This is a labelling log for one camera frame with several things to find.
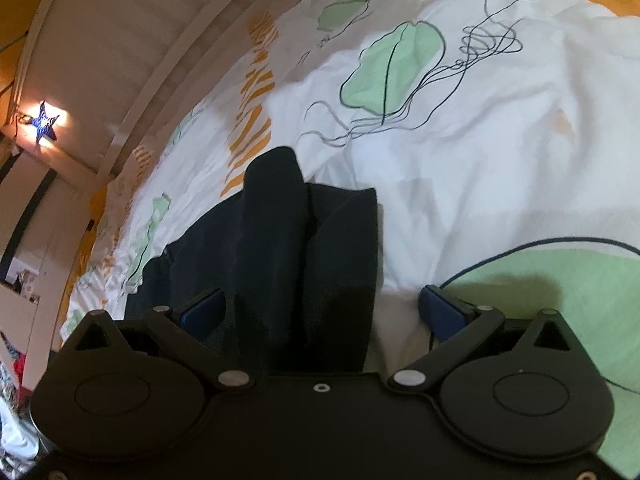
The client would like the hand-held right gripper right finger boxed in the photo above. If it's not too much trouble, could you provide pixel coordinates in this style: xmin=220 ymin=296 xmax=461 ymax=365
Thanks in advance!
xmin=385 ymin=284 xmax=582 ymax=393

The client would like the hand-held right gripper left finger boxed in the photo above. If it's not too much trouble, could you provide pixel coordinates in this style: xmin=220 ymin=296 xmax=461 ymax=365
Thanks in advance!
xmin=65 ymin=287 xmax=256 ymax=392

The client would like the dark navy hoodie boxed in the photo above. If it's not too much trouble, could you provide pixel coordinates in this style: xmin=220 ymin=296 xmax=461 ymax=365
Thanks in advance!
xmin=124 ymin=146 xmax=387 ymax=377

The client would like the white jellyfish print duvet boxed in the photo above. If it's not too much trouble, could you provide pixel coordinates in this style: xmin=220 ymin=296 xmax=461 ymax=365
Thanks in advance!
xmin=59 ymin=0 xmax=640 ymax=466

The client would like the white wardrobe with black trim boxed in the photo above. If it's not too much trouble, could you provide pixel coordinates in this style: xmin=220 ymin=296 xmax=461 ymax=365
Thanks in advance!
xmin=0 ymin=152 xmax=93 ymax=376

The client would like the blue star lamp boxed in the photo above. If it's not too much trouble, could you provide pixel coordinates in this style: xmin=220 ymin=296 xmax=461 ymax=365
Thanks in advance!
xmin=27 ymin=101 xmax=62 ymax=147

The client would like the white bed headboard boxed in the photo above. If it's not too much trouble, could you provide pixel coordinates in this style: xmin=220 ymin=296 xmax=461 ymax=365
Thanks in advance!
xmin=12 ymin=0 xmax=321 ymax=188

